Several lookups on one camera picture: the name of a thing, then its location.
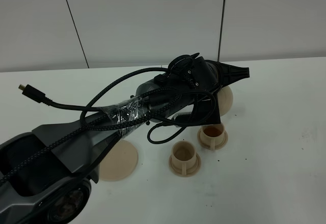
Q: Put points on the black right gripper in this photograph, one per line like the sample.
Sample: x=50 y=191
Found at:
x=221 y=75

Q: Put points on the tan ceramic teapot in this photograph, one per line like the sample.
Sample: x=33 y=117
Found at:
x=224 y=99

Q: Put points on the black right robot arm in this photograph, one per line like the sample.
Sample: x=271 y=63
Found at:
x=46 y=174

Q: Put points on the tan round teapot saucer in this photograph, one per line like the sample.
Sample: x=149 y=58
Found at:
x=119 y=163

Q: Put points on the tan far teacup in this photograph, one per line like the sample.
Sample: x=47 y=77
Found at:
x=212 y=131

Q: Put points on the tan teacup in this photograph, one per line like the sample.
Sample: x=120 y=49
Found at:
x=183 y=150
x=212 y=131

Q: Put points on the tan far cup saucer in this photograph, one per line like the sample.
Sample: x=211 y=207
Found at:
x=216 y=142

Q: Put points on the tan cup saucer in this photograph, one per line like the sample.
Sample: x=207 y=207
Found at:
x=186 y=168
x=216 y=142

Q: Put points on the tan near teacup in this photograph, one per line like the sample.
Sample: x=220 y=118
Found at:
x=183 y=150

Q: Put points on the tan near cup saucer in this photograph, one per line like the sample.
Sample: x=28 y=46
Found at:
x=186 y=168

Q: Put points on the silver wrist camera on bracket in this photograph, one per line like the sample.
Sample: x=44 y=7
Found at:
x=204 y=115

